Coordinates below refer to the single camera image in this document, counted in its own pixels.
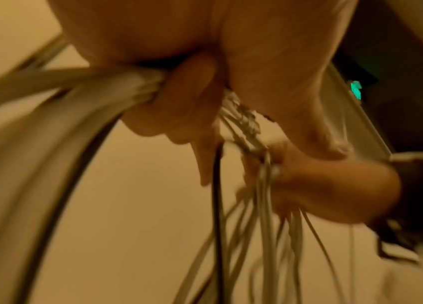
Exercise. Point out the person's left hand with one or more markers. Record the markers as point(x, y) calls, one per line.
point(196, 35)

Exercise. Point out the person's right hand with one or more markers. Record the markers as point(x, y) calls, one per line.
point(327, 190)

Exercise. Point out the green indicator light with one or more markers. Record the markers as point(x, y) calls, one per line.
point(356, 89)

